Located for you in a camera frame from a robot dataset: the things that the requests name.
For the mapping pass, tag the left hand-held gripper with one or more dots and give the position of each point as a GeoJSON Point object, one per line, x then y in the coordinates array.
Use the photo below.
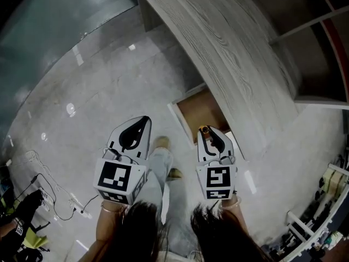
{"type": "Point", "coordinates": [114, 173]}

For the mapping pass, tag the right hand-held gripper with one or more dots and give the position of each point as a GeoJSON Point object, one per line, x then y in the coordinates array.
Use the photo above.
{"type": "Point", "coordinates": [218, 177]}

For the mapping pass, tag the white wooden drawer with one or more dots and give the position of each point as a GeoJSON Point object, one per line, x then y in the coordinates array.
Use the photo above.
{"type": "Point", "coordinates": [201, 110]}

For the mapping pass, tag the person's right forearm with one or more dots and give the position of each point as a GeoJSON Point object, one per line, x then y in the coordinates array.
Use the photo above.
{"type": "Point", "coordinates": [237, 220]}

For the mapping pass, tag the person's left forearm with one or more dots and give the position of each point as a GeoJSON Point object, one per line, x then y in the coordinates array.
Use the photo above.
{"type": "Point", "coordinates": [109, 222]}

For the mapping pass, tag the tan shoe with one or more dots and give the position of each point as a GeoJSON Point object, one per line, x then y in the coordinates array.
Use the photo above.
{"type": "Point", "coordinates": [162, 142]}
{"type": "Point", "coordinates": [175, 173]}

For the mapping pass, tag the person's light trousers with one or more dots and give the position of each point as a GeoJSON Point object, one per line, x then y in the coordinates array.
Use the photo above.
{"type": "Point", "coordinates": [161, 168]}

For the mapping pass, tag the clear bangle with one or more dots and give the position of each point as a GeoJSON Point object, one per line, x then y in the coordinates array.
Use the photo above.
{"type": "Point", "coordinates": [231, 205]}

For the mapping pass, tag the white power strip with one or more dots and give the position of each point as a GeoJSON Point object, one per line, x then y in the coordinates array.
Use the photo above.
{"type": "Point", "coordinates": [79, 205]}

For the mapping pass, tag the grey wooden desk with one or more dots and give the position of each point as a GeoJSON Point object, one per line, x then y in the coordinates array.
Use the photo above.
{"type": "Point", "coordinates": [218, 50]}

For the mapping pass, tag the white metal rack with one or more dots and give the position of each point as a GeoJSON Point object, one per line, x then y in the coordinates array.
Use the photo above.
{"type": "Point", "coordinates": [300, 222]}

